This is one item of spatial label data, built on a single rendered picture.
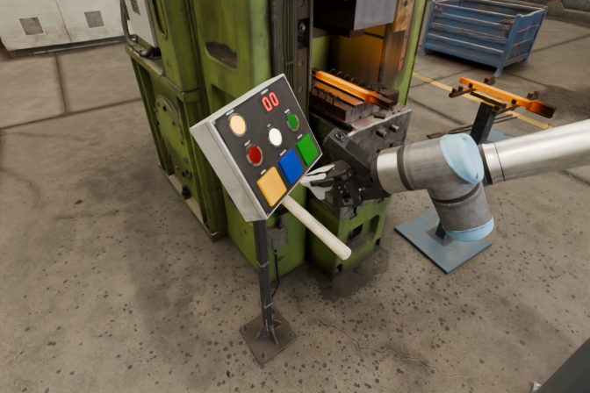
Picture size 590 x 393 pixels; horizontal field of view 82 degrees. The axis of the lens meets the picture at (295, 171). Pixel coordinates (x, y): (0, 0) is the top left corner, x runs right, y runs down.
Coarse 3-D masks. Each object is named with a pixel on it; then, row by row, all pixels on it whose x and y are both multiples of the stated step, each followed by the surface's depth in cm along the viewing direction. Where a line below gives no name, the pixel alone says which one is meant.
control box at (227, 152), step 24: (264, 96) 91; (288, 96) 100; (216, 120) 78; (264, 120) 90; (216, 144) 79; (240, 144) 82; (264, 144) 89; (288, 144) 96; (216, 168) 84; (240, 168) 81; (264, 168) 87; (240, 192) 84; (288, 192) 93; (264, 216) 85
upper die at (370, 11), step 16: (320, 0) 119; (336, 0) 113; (352, 0) 108; (368, 0) 110; (384, 0) 114; (320, 16) 122; (336, 16) 116; (352, 16) 110; (368, 16) 113; (384, 16) 118
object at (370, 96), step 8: (320, 72) 152; (328, 80) 147; (336, 80) 145; (344, 88) 141; (352, 88) 138; (360, 88) 138; (368, 96) 131; (376, 96) 130; (376, 104) 131; (384, 104) 129
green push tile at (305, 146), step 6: (306, 138) 102; (300, 144) 99; (306, 144) 102; (312, 144) 104; (300, 150) 99; (306, 150) 101; (312, 150) 103; (306, 156) 101; (312, 156) 103; (306, 162) 100
